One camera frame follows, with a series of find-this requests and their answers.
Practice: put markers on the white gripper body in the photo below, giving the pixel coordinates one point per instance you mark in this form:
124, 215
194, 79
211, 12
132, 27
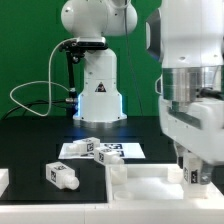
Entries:
200, 130

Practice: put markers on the black camera on stand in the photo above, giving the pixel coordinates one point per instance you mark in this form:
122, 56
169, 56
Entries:
75, 49

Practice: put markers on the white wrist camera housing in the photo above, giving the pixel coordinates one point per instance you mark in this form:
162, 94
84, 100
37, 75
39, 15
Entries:
159, 85

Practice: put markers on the white block far left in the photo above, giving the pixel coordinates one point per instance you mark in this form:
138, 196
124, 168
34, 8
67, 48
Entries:
4, 180

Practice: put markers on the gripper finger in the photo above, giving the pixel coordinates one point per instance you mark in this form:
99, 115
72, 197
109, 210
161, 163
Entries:
205, 173
179, 150

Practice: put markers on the white obstacle frame front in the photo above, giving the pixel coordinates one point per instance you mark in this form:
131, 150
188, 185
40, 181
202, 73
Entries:
118, 212

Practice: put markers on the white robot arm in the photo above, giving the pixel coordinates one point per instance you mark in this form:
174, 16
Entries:
187, 38

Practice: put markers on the paper sheet with tags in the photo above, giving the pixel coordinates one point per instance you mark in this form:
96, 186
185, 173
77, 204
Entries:
126, 150

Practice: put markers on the white square tabletop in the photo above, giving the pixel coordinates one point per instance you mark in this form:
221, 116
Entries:
145, 182

